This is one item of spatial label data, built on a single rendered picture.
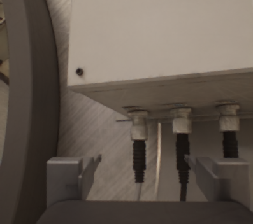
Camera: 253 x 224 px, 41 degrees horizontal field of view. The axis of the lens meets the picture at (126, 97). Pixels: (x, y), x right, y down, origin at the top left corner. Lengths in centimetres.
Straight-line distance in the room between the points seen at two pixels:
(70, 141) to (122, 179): 7
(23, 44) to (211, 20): 20
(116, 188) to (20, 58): 15
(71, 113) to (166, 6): 18
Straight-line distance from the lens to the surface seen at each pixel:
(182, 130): 26
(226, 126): 26
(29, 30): 35
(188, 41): 19
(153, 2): 21
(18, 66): 34
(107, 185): 32
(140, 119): 28
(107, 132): 33
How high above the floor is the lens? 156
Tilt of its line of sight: 5 degrees down
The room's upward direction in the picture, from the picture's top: 44 degrees clockwise
